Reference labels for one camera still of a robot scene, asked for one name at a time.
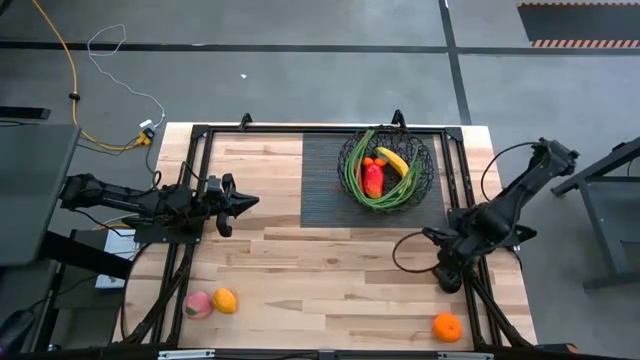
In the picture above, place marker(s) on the white charger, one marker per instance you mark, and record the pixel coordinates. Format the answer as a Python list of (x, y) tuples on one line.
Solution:
[(146, 123)]

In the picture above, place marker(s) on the grey desk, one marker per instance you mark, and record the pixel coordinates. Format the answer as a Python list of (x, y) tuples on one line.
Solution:
[(30, 200)]

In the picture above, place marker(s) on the black rounded object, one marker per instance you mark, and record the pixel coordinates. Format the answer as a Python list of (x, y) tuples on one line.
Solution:
[(12, 330)]

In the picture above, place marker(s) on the black hazard-striped floor mat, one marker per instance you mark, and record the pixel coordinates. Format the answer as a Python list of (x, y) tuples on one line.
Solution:
[(575, 25)]

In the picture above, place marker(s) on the white box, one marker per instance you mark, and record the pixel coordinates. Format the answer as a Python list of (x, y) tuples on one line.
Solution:
[(120, 247)]

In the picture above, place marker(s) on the long green beans bunch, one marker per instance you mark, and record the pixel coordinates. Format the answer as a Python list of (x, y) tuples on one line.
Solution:
[(385, 204)]

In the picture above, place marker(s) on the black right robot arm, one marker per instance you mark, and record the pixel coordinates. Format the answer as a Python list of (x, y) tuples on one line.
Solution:
[(525, 190)]

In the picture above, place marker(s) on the grey metal stand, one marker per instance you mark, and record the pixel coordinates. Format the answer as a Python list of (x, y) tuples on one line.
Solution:
[(605, 235)]

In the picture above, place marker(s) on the yellow orange lemon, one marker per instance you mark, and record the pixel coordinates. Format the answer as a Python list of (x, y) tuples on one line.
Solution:
[(225, 301)]

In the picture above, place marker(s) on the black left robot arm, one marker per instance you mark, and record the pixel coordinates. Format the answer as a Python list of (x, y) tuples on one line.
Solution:
[(110, 195)]

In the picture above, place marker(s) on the black diagonal beam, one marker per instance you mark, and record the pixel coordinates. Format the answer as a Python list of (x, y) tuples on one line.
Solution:
[(80, 252)]

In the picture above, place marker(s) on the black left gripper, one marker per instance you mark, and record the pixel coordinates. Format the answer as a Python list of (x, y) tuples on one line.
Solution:
[(212, 205)]

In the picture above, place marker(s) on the black metal table frame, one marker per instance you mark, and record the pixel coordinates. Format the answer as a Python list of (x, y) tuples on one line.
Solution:
[(325, 129)]

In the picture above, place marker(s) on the red yellow mango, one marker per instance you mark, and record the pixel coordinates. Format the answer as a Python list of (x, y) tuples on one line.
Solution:
[(374, 181)]

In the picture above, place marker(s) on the pink peach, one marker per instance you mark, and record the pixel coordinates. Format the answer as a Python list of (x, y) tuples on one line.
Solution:
[(197, 305)]

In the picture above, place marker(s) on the silver metal bracket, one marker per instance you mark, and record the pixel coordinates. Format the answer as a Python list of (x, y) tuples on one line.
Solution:
[(465, 356), (185, 354)]

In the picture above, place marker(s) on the black flat bar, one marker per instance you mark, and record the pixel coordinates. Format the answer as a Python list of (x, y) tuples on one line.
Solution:
[(25, 113)]

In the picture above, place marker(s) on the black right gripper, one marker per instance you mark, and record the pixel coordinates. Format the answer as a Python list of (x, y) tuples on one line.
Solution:
[(457, 247)]

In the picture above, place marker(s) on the yellow banana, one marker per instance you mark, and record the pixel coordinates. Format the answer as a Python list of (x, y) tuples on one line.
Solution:
[(395, 161)]

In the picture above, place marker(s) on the yellow plug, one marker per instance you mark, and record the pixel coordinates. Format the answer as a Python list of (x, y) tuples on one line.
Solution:
[(145, 138)]

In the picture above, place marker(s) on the orange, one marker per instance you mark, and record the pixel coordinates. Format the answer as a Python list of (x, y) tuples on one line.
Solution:
[(447, 327)]

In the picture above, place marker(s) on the dark grey woven mat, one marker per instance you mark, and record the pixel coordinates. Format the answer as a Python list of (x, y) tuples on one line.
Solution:
[(320, 200)]

